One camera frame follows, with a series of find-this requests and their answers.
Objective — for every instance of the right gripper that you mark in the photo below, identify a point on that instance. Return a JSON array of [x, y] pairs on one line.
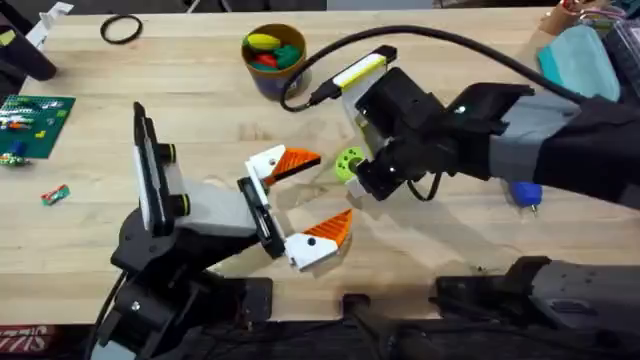
[[410, 130]]

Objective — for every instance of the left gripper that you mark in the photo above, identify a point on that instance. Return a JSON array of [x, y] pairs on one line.
[[215, 210]]

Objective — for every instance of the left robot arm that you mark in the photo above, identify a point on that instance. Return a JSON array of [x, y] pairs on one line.
[[150, 310]]

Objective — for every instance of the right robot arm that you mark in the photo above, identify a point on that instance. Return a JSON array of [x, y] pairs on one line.
[[590, 145]]

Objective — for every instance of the blue electric screwdriver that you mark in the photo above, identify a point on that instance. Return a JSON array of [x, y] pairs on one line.
[[525, 194]]

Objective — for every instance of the green disc with holes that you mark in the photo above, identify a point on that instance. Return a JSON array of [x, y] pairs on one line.
[[344, 165]]

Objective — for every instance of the right wrist upright plate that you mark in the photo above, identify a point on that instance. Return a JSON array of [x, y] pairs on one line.
[[362, 67]]

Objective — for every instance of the wrist upright plate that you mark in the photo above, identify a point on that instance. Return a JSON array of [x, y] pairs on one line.
[[362, 67], [150, 170]]

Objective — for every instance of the left wrist upright plate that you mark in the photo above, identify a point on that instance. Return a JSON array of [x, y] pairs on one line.
[[150, 170]]

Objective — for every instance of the brown tub with toys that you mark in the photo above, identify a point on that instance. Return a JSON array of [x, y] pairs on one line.
[[272, 55]]

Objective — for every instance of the small red green toy block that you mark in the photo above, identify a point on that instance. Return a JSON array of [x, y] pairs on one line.
[[55, 195]]

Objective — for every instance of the teal cloth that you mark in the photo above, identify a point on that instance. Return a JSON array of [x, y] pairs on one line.
[[580, 62]]

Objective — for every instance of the green board with blocks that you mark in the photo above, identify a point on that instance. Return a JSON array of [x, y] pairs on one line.
[[35, 125]]

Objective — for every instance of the brown cardboard box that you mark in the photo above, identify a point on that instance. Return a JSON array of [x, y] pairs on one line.
[[565, 17]]

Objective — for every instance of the red label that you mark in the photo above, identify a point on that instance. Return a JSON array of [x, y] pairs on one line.
[[25, 339]]

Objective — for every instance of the dark clear box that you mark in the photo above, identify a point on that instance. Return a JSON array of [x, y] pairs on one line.
[[625, 55]]

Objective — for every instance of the white plastic piece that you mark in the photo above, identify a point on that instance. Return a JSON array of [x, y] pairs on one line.
[[50, 22]]

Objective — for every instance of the black bulky object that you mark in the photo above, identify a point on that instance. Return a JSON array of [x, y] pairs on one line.
[[25, 60]]

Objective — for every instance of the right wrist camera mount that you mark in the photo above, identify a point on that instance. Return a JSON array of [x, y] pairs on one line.
[[365, 125]]

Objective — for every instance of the black rail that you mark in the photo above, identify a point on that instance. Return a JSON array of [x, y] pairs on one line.
[[320, 345]]

